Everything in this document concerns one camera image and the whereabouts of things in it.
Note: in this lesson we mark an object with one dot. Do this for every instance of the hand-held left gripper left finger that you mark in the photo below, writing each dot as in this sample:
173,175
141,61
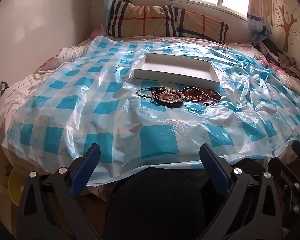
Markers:
85,165

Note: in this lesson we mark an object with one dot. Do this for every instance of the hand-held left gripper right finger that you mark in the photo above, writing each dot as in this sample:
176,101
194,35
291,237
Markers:
215,167

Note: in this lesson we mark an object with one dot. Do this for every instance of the dark patterned bangle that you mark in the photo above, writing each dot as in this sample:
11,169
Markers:
170,104

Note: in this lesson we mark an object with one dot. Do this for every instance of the white shallow cardboard box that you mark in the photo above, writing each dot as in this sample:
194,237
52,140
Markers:
175,67

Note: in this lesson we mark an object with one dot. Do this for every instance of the blue checkered plastic sheet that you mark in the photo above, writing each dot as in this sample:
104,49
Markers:
90,120

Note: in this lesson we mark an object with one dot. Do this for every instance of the brown bangle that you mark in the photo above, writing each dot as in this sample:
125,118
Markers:
216,95

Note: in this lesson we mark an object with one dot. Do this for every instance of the yellow basin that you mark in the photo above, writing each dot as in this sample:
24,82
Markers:
15,187

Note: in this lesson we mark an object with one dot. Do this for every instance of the thin metal bangle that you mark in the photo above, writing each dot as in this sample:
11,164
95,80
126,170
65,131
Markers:
143,89

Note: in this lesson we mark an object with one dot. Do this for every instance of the pile of clothes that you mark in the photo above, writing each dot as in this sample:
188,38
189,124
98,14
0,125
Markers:
277,55

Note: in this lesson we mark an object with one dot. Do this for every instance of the pink cloth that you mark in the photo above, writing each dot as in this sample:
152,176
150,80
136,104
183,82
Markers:
97,33

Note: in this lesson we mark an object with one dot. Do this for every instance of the plaid pillow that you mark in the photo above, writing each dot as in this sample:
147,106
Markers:
200,22
135,20

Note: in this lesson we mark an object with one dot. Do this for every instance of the tree wall decal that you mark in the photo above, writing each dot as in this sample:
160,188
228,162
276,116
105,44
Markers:
288,25

